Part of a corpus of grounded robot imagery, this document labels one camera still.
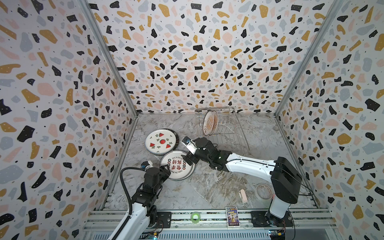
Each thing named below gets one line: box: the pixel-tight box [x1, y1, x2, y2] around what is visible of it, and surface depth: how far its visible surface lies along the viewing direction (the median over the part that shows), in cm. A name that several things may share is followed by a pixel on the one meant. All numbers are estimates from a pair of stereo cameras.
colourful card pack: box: [225, 206, 241, 228], surface depth 75 cm
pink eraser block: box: [240, 189, 248, 203], surface depth 81 cm
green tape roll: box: [190, 211, 201, 224], surface depth 76 cm
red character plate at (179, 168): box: [159, 150, 196, 181], surface depth 92 cm
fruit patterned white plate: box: [145, 129, 177, 154], surface depth 103 cm
